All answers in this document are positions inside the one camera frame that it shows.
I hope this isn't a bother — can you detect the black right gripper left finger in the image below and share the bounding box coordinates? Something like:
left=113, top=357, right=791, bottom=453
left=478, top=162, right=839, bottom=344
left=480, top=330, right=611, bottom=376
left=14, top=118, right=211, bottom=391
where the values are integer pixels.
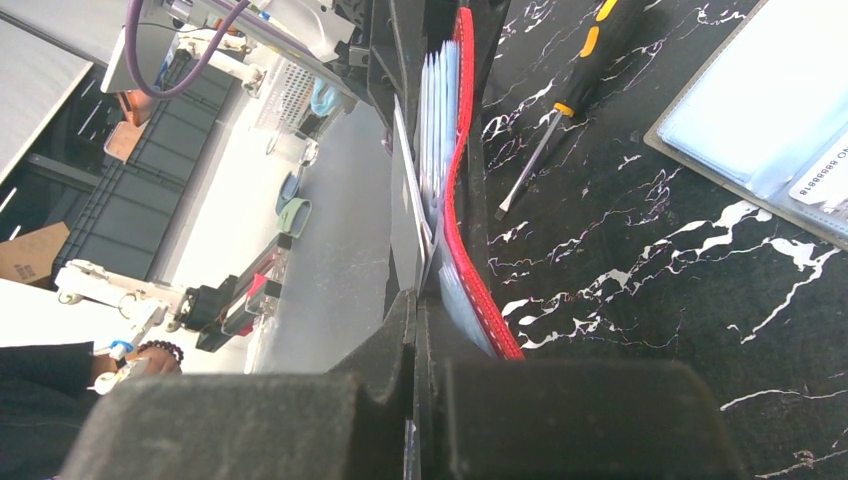
left=61, top=290, right=418, bottom=479

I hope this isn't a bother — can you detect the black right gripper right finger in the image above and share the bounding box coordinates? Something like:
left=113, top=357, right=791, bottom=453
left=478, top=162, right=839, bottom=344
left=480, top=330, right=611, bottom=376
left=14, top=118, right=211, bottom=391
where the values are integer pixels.
left=417, top=296, right=742, bottom=479

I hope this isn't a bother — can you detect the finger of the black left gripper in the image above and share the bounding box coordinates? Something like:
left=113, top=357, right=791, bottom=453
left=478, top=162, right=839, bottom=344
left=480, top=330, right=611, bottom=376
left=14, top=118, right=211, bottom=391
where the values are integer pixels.
left=367, top=0, right=427, bottom=138

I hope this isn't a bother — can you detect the red card holder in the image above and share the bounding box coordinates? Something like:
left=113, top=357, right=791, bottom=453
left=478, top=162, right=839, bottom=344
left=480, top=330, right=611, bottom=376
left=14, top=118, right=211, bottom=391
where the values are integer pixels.
left=416, top=1, right=523, bottom=359

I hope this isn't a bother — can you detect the small white robot arm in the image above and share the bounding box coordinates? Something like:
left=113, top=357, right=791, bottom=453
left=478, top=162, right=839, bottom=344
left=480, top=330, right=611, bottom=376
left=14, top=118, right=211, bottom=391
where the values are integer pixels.
left=57, top=235, right=745, bottom=479

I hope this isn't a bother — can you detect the silver VIP card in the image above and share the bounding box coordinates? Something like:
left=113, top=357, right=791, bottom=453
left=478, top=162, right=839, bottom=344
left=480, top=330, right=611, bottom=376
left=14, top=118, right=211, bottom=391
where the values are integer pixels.
left=789, top=132, right=847, bottom=220

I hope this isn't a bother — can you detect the black yellow screwdriver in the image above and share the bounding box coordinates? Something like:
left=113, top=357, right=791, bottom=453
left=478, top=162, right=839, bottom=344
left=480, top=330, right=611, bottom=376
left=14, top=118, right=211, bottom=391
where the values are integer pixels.
left=494, top=0, right=647, bottom=220

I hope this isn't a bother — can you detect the cardboard box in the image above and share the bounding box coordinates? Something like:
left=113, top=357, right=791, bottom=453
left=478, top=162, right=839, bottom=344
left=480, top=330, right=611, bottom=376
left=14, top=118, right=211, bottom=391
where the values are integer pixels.
left=1, top=222, right=70, bottom=289

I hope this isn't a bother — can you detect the person hand with bracelet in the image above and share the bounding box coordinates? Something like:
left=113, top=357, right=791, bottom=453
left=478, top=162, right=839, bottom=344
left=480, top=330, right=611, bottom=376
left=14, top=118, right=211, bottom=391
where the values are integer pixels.
left=88, top=340, right=185, bottom=395

